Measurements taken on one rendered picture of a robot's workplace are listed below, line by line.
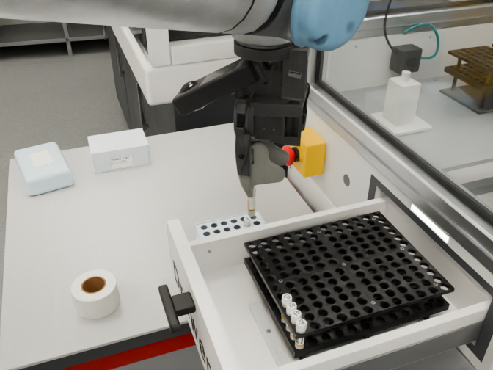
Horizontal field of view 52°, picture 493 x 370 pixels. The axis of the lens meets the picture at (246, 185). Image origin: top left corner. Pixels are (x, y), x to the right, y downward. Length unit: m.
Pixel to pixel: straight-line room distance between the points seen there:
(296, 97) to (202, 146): 0.67
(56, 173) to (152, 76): 0.38
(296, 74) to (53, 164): 0.70
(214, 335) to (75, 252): 0.46
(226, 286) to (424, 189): 0.31
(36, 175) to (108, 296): 0.40
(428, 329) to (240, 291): 0.26
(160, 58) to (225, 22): 0.99
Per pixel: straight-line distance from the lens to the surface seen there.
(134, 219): 1.02
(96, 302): 0.82
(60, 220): 1.06
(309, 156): 0.95
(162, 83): 1.35
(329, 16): 0.37
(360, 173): 0.87
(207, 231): 0.91
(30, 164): 1.18
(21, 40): 4.36
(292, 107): 0.58
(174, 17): 0.31
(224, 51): 1.36
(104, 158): 1.16
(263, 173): 0.64
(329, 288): 0.66
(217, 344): 0.56
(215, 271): 0.77
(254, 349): 0.68
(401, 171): 0.76
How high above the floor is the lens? 1.37
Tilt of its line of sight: 34 degrees down
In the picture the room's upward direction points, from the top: straight up
